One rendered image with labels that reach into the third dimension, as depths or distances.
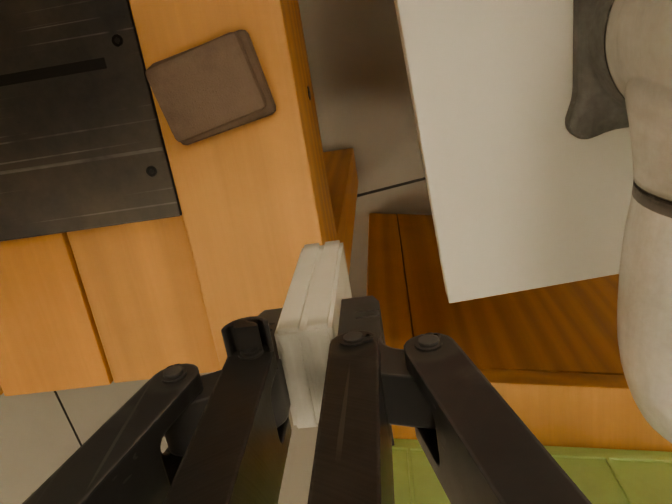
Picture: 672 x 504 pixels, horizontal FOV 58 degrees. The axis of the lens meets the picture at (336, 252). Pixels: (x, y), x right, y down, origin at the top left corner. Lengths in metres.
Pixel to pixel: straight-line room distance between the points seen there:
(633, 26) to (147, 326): 0.55
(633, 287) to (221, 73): 0.39
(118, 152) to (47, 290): 0.19
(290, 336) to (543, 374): 0.73
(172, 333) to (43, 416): 1.37
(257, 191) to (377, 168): 0.92
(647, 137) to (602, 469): 0.51
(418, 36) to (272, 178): 0.19
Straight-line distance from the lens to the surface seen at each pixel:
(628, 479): 0.88
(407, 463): 0.83
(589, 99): 0.61
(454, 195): 0.62
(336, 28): 1.49
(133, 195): 0.65
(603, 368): 0.92
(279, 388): 0.16
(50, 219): 0.70
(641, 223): 0.50
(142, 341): 0.74
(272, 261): 0.63
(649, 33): 0.48
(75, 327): 0.76
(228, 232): 0.63
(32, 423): 2.10
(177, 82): 0.59
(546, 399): 0.86
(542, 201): 0.64
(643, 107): 0.49
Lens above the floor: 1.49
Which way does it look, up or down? 70 degrees down
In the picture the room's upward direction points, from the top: 170 degrees counter-clockwise
